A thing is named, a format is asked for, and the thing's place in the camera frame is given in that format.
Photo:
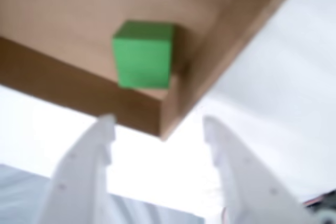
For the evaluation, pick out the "brown cardboard box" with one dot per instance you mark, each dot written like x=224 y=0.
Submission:
x=65 y=11

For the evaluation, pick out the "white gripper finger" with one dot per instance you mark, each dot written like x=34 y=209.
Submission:
x=249 y=190
x=81 y=182

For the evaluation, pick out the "green cube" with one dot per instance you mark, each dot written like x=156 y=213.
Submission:
x=143 y=58

